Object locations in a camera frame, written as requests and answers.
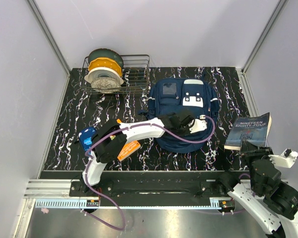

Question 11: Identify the blue 1984 book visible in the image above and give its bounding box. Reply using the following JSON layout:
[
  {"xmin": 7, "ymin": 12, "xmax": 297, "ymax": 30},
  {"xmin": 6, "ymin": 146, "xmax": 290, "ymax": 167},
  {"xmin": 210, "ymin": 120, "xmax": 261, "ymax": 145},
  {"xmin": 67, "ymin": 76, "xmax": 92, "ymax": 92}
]
[{"xmin": 224, "ymin": 112, "xmax": 272, "ymax": 151}]

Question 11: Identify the navy blue student backpack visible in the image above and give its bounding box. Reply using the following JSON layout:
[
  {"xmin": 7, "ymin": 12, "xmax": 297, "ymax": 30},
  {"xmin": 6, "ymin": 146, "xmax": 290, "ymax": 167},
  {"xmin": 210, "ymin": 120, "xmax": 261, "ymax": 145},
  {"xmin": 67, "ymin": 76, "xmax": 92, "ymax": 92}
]
[{"xmin": 139, "ymin": 78, "xmax": 220, "ymax": 154}]

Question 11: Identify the orange treehouse book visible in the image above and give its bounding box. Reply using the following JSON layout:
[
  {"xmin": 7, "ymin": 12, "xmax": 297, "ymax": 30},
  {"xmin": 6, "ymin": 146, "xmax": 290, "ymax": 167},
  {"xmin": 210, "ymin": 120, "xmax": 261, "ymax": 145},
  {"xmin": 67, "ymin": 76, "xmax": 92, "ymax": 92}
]
[{"xmin": 115, "ymin": 119, "xmax": 142, "ymax": 163}]

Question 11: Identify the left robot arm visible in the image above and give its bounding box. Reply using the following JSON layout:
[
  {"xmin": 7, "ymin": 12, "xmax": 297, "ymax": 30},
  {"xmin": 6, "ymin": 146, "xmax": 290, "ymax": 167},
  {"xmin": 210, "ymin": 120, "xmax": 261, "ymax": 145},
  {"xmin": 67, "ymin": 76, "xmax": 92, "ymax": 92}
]
[{"xmin": 80, "ymin": 110, "xmax": 207, "ymax": 196}]

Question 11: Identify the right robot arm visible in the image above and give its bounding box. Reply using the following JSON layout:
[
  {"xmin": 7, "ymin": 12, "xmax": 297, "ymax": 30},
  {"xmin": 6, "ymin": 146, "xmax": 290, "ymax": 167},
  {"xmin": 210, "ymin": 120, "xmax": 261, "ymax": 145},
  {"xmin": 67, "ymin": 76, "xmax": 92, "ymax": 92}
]
[{"xmin": 215, "ymin": 140, "xmax": 298, "ymax": 238}]

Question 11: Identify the grey speckled plate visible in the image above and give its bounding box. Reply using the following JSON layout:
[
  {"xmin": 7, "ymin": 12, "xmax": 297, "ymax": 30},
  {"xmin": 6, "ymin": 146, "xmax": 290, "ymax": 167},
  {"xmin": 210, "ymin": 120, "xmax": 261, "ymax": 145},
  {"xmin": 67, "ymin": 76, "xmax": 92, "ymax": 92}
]
[{"xmin": 91, "ymin": 77, "xmax": 121, "ymax": 94}]

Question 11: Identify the white plate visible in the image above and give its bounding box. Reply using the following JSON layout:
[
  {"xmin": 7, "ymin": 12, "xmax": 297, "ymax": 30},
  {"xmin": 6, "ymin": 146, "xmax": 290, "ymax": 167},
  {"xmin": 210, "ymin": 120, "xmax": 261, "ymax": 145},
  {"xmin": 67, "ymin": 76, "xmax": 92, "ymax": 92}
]
[{"xmin": 84, "ymin": 67, "xmax": 124, "ymax": 85}]

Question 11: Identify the blue dinosaur pencil case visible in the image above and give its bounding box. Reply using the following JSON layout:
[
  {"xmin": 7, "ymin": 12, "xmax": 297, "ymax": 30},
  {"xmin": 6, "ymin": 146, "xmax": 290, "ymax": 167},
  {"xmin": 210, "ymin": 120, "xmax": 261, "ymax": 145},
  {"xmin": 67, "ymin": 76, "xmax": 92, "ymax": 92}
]
[{"xmin": 78, "ymin": 127, "xmax": 96, "ymax": 152}]

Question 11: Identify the yellow plate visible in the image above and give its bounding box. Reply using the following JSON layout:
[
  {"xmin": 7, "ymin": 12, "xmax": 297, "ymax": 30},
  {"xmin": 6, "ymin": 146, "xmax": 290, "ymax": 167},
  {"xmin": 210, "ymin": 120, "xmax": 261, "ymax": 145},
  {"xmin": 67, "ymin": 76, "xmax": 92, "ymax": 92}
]
[{"xmin": 88, "ymin": 57, "xmax": 122, "ymax": 76}]

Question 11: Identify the dark green plate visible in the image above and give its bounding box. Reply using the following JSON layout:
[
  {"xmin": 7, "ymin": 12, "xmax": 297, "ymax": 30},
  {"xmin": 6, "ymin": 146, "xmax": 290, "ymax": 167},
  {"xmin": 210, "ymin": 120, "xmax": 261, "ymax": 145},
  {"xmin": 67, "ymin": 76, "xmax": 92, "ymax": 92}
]
[{"xmin": 88, "ymin": 48, "xmax": 124, "ymax": 68}]

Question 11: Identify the wire dish rack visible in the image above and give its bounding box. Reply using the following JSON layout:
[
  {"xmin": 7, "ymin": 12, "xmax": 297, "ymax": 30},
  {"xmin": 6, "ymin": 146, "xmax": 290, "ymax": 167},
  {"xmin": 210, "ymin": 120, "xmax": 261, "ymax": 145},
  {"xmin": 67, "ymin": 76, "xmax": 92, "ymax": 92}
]
[{"xmin": 78, "ymin": 54, "xmax": 150, "ymax": 94}]

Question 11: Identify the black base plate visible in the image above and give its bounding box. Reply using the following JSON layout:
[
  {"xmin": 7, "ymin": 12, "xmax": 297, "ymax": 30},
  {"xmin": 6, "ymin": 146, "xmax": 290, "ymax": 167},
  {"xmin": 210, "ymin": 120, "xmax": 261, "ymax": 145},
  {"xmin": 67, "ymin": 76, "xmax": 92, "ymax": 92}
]
[{"xmin": 39, "ymin": 171, "xmax": 231, "ymax": 209}]

